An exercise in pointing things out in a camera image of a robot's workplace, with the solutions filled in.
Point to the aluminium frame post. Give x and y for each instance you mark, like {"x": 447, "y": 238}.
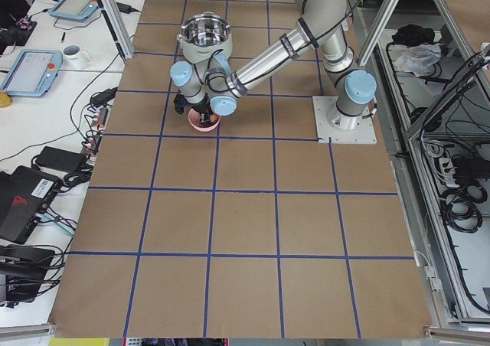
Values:
{"x": 117, "y": 28}

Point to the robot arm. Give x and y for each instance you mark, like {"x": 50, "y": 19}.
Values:
{"x": 207, "y": 84}

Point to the pale green cooking pot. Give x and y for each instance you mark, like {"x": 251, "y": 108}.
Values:
{"x": 203, "y": 34}

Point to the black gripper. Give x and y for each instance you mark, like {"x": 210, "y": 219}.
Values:
{"x": 205, "y": 109}

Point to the black laptop dock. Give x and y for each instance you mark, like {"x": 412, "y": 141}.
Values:
{"x": 23, "y": 269}

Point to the white mug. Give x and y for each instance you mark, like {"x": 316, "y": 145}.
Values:
{"x": 77, "y": 57}

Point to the blue teach pendant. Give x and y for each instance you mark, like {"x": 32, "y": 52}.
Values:
{"x": 73, "y": 10}
{"x": 32, "y": 73}

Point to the black computer box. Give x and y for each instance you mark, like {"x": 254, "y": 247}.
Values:
{"x": 26, "y": 193}

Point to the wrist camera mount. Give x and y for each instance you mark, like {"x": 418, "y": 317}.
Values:
{"x": 180, "y": 104}

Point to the blue teach pendant near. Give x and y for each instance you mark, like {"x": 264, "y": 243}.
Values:
{"x": 32, "y": 73}

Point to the pink bowl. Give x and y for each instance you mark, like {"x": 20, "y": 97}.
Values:
{"x": 194, "y": 121}

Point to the blue teach pendant far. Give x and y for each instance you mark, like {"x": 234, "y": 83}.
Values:
{"x": 73, "y": 10}

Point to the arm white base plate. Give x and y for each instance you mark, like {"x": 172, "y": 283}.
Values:
{"x": 334, "y": 127}

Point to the black power brick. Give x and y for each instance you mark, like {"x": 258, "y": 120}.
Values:
{"x": 58, "y": 159}

